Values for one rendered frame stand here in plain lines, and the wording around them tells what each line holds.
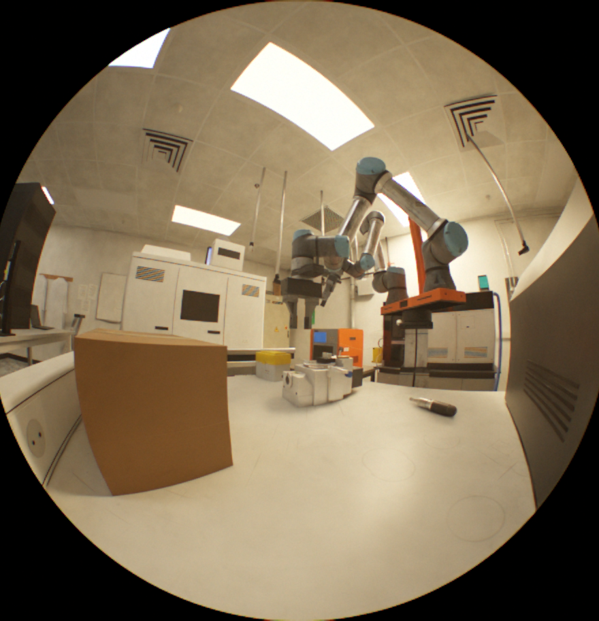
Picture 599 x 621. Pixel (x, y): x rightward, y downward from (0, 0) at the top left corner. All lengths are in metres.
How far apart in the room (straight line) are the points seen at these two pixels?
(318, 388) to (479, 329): 1.69
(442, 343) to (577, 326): 1.79
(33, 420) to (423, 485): 0.41
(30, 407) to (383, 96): 2.06
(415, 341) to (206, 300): 1.09
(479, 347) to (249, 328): 1.89
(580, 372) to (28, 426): 0.48
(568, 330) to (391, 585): 0.26
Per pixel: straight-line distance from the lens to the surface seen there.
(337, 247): 0.63
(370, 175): 0.82
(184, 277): 1.12
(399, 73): 1.86
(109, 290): 4.27
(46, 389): 0.31
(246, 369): 1.22
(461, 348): 1.96
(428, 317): 0.95
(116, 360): 0.19
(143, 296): 1.09
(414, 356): 0.94
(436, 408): 0.47
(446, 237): 0.73
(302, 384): 0.46
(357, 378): 0.60
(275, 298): 4.54
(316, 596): 0.18
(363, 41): 1.76
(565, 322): 0.27
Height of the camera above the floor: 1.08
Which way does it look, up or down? 7 degrees up
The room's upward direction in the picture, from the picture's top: 2 degrees clockwise
